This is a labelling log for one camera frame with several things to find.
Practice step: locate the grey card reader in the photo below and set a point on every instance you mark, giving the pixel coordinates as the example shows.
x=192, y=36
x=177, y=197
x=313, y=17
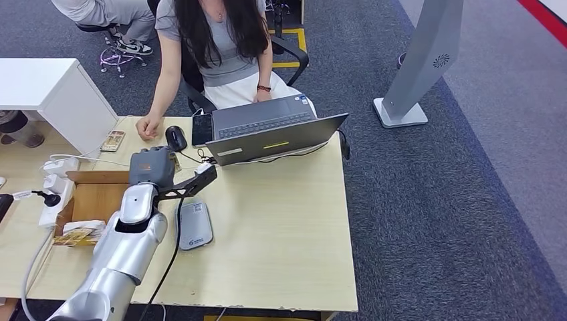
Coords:
x=197, y=228

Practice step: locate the white power strip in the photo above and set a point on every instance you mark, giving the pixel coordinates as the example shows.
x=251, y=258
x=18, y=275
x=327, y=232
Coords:
x=54, y=212

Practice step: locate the black stool chrome base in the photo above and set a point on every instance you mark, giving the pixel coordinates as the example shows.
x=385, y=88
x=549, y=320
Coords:
x=117, y=60

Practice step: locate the black camera bracket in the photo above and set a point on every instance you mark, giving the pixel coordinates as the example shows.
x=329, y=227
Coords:
x=195, y=184

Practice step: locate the black computer mouse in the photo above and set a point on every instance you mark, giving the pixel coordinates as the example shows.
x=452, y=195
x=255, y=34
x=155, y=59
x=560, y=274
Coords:
x=176, y=138

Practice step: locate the cardboard box yellow rim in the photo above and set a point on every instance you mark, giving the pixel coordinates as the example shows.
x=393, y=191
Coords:
x=95, y=199

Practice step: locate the black flat device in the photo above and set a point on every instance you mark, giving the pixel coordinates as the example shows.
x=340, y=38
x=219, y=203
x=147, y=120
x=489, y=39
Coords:
x=5, y=207

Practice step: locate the black power plug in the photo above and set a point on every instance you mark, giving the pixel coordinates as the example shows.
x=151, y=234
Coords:
x=51, y=200

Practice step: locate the small white adapter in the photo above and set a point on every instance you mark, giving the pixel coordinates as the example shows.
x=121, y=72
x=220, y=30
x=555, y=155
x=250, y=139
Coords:
x=54, y=183

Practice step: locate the grey laptop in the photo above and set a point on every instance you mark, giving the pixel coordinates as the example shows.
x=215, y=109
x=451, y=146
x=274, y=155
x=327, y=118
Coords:
x=272, y=139

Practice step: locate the black smartphone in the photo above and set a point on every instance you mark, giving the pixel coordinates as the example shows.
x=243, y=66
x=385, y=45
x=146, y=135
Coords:
x=202, y=130

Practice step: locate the person's right hand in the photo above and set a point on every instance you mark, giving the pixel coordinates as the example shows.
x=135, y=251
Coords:
x=149, y=126

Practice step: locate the golden room key card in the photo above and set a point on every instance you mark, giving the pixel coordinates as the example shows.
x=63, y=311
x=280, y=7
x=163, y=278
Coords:
x=72, y=237

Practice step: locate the person's right forearm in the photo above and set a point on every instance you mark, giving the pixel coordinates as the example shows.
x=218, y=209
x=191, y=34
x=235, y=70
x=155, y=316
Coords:
x=164, y=93

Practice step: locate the white tissue paper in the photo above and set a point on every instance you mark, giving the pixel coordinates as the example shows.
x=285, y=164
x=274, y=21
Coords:
x=82, y=227

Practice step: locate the white cabinet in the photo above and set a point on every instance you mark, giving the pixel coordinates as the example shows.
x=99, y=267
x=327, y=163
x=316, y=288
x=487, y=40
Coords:
x=44, y=82

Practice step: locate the seated person at laptop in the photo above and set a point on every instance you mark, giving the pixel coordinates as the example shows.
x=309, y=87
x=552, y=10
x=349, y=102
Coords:
x=228, y=64

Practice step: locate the patterned card stack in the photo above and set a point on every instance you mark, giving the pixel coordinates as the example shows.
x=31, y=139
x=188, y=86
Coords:
x=113, y=141

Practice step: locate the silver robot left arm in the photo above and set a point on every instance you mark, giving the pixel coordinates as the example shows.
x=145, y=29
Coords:
x=126, y=248

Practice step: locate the black equipment rack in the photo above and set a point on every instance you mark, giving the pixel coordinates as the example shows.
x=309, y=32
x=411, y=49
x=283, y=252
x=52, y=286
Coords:
x=279, y=11

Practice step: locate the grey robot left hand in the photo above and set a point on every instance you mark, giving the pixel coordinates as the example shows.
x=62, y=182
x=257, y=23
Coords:
x=150, y=168

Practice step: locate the person on stool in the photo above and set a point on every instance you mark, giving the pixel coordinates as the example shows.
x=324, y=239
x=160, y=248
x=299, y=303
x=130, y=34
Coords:
x=110, y=11

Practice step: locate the person's left hand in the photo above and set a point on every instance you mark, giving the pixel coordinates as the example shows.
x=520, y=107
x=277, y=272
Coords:
x=263, y=96

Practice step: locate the grey kiosk stand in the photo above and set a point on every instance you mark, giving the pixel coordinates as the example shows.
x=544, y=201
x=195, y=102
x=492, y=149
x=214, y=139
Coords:
x=423, y=57

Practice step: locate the large white charger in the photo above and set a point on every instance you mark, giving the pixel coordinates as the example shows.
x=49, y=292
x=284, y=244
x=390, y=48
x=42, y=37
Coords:
x=60, y=167

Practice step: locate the person's left forearm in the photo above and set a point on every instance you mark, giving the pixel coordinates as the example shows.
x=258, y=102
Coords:
x=265, y=68

